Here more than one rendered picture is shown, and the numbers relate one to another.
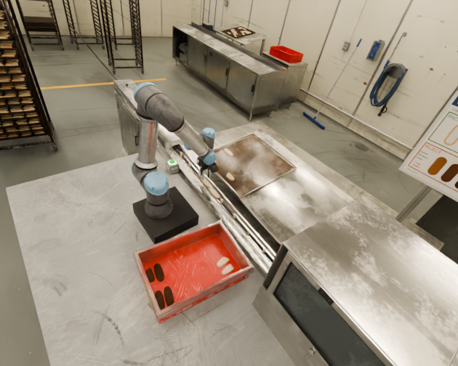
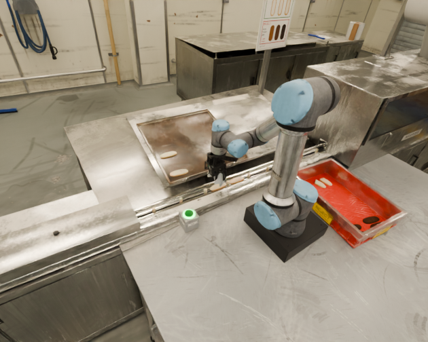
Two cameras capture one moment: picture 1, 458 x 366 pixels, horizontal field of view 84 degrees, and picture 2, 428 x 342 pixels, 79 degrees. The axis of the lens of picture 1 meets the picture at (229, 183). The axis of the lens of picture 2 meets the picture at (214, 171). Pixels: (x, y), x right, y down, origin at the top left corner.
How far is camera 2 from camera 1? 1.67 m
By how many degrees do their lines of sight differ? 60
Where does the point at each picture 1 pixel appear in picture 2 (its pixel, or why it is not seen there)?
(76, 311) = not seen: outside the picture
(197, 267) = (333, 201)
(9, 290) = not seen: outside the picture
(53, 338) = not seen: outside the picture
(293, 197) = (245, 123)
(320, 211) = (260, 113)
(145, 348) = (417, 233)
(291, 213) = not seen: hidden behind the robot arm
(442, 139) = (269, 13)
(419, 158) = (263, 34)
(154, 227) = (315, 226)
